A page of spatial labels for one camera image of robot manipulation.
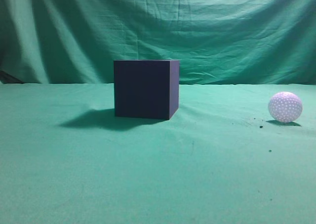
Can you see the green table cloth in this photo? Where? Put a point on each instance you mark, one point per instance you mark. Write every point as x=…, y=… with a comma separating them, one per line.
x=222, y=159

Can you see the white dimpled golf ball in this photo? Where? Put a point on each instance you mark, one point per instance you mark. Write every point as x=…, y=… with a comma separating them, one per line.
x=285, y=107

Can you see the green backdrop cloth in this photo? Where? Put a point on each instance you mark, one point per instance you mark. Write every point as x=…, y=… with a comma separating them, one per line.
x=216, y=41

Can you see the dark blue cube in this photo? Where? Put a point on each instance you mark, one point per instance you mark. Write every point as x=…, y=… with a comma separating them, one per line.
x=146, y=88

